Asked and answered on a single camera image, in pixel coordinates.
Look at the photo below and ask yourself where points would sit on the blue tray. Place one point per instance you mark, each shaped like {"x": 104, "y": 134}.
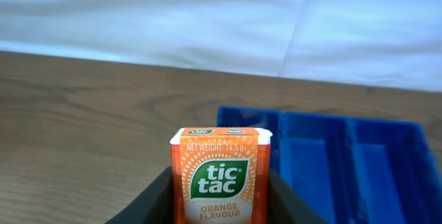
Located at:
{"x": 345, "y": 168}

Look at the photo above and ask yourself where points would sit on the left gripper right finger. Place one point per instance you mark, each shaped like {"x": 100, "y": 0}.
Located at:
{"x": 283, "y": 206}

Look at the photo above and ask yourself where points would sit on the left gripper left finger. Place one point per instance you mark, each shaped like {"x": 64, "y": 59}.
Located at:
{"x": 155, "y": 206}

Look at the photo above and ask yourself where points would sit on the orange candy box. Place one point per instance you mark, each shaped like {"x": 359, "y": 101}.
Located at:
{"x": 221, "y": 182}

